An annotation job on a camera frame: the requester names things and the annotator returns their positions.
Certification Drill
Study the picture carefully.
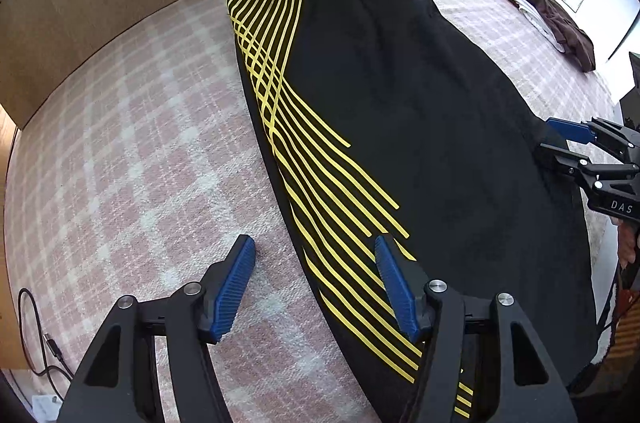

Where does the pink plaid table cloth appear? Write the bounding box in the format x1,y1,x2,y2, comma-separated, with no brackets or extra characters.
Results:
2,0,622,423

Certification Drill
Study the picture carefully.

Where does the black yellow-striped sport garment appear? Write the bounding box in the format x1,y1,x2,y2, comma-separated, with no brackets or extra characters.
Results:
227,0,598,422

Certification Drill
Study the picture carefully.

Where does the dark brown folded garment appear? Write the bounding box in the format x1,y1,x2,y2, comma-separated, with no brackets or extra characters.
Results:
508,0,596,73

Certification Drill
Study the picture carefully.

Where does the white power adapter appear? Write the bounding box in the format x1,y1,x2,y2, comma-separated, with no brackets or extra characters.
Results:
32,395,63,423

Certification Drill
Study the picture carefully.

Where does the person's right hand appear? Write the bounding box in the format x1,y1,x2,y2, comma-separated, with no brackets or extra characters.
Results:
611,217,638,269

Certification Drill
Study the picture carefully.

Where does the black USB cable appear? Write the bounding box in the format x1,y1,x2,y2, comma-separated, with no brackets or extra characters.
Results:
16,286,76,404

